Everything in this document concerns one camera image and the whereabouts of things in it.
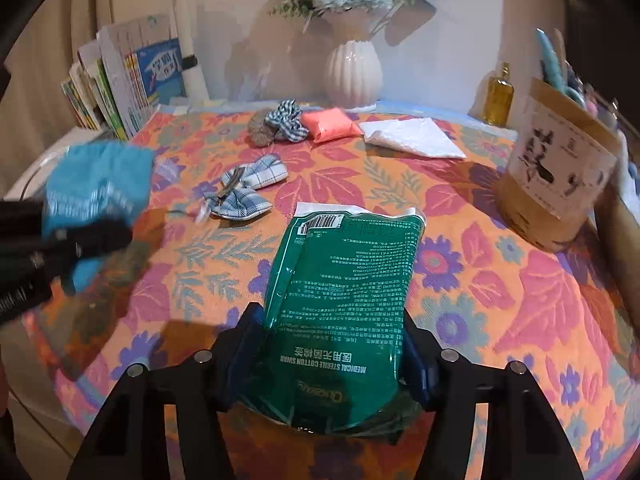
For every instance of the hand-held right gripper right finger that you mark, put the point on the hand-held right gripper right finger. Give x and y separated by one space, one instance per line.
424 377

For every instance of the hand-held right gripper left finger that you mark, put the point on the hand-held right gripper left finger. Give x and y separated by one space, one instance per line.
239 360

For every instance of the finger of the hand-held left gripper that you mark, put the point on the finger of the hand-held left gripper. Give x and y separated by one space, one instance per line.
95 242

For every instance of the blue cloth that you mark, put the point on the blue cloth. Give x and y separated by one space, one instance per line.
100 180

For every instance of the green cotton swab packet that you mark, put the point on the green cotton swab packet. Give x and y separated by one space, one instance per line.
345 285

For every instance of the white translucent pouch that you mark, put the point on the white translucent pouch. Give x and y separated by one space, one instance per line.
415 135

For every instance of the plaid fabric baby shoe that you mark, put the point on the plaid fabric baby shoe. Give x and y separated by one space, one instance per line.
240 205
260 172

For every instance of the row of books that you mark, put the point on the row of books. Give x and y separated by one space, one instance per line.
125 75

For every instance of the brown fuzzy pompom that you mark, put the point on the brown fuzzy pompom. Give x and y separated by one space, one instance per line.
260 129

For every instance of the plaid fabric bow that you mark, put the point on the plaid fabric bow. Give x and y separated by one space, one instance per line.
287 120

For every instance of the pink orange pouch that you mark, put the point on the pink orange pouch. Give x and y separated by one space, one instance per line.
330 122

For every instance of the amber glass bottle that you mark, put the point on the amber glass bottle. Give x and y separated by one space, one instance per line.
499 95

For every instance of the white ribbed vase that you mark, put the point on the white ribbed vase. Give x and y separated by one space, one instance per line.
352 72

